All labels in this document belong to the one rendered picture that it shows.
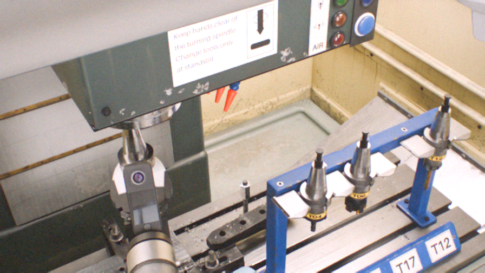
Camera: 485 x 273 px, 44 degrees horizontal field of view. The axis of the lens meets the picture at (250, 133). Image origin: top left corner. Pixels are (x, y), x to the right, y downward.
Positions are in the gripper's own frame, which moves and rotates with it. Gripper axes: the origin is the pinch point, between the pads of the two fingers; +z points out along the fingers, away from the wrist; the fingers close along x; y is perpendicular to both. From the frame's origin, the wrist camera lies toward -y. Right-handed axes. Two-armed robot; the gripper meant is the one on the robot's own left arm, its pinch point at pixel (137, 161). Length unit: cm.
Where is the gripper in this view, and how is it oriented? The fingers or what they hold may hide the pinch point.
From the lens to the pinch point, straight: 110.7
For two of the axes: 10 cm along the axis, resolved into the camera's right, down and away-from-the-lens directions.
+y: 0.2, 7.7, 6.3
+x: 9.7, -1.6, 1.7
